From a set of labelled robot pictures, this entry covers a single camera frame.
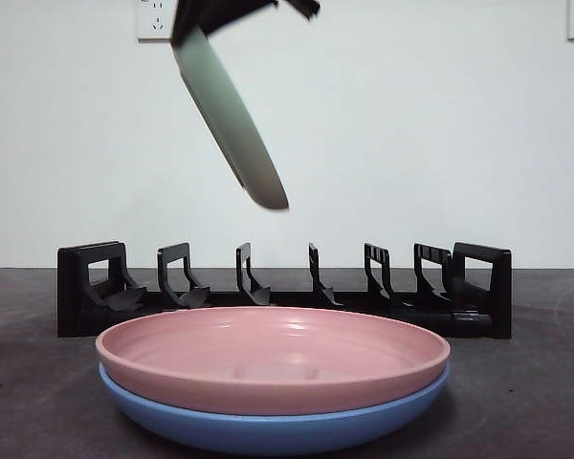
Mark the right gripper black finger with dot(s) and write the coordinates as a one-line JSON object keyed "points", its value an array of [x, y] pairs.
{"points": [[234, 12], [185, 21]]}

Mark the green round plate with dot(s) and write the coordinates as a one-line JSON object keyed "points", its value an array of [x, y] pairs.
{"points": [[229, 115]]}

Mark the pink round plate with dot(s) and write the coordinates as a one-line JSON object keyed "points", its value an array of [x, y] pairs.
{"points": [[268, 344]]}

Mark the blue round plate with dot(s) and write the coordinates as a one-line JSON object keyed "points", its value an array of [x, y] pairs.
{"points": [[268, 430]]}

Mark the black plastic plate rack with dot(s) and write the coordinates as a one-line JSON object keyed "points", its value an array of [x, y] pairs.
{"points": [[72, 287]]}

